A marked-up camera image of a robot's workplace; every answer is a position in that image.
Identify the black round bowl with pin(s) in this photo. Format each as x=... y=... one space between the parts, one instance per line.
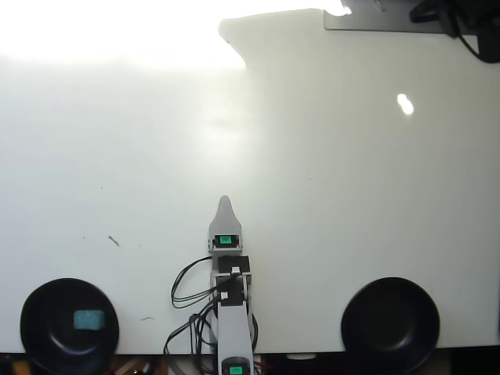
x=47 y=343
x=390 y=324

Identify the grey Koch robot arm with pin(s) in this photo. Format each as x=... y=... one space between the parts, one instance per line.
x=232 y=332

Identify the blue foam cube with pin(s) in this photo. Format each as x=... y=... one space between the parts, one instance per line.
x=89 y=320

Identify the white clamp piece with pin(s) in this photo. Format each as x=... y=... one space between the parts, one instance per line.
x=301 y=356

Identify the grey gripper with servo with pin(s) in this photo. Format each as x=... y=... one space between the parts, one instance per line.
x=224 y=239

